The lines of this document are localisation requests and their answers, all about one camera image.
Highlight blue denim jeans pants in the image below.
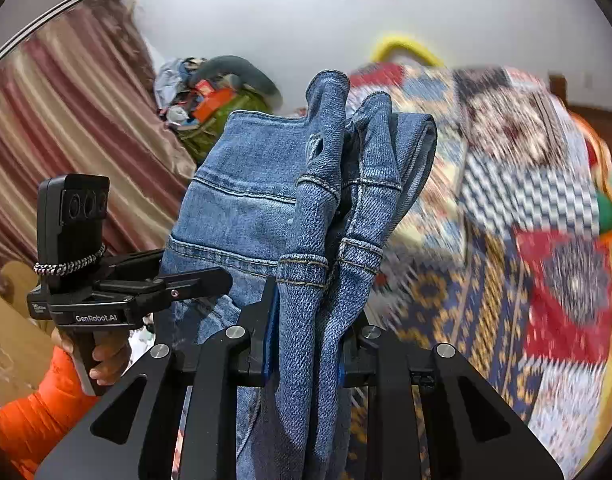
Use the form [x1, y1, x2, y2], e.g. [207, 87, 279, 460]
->
[158, 69, 438, 480]

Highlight person's left forearm orange sleeve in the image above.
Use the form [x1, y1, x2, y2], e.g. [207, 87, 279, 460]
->
[0, 347, 99, 480]

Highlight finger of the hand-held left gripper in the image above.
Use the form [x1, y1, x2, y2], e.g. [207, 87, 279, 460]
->
[132, 267, 233, 312]
[108, 248, 167, 282]

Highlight orange box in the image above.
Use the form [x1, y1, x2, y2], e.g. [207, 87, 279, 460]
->
[193, 80, 237, 121]

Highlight metal curtain rod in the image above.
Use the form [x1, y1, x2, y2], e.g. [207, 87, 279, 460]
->
[0, 0, 112, 73]

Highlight person's left hand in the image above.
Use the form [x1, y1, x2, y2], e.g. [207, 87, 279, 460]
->
[52, 329, 133, 385]

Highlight patchwork printed blanket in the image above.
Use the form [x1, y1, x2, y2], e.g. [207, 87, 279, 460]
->
[336, 62, 612, 480]

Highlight grey plush pillow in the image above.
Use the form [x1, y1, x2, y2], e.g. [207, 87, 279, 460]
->
[201, 55, 283, 111]

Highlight yellow curved object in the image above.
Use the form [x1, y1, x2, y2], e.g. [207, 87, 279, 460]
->
[371, 34, 444, 68]

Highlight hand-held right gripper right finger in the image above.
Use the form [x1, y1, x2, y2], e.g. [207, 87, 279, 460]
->
[338, 324, 565, 480]

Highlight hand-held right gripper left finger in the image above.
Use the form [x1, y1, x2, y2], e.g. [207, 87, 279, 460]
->
[33, 276, 279, 480]

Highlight pink striped curtain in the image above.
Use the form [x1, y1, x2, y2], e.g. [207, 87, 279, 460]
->
[0, 0, 197, 286]

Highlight wooden folding table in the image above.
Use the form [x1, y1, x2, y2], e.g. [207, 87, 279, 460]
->
[0, 260, 57, 406]

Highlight green patterned bag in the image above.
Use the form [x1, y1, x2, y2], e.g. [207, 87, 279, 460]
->
[176, 92, 272, 166]

